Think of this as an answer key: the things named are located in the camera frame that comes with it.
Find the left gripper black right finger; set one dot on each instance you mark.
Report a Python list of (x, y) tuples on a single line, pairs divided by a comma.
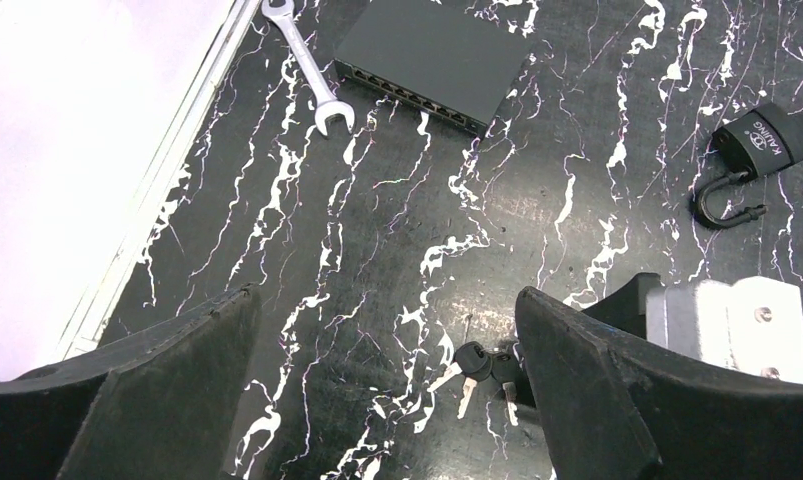
[(614, 406)]

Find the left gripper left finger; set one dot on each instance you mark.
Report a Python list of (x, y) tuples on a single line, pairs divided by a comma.
[(158, 404)]

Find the bunch of black keys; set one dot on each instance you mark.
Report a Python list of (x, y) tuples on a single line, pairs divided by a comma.
[(476, 364)]

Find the black padlock with keys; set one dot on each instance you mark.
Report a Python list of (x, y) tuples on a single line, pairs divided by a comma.
[(762, 142)]

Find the black flat box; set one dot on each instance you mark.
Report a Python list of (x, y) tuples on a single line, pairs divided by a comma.
[(435, 58)]

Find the silver open-end wrench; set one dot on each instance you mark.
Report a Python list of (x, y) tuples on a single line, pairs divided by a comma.
[(327, 104)]

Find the aluminium frame rail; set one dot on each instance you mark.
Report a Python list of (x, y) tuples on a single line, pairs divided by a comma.
[(91, 314)]

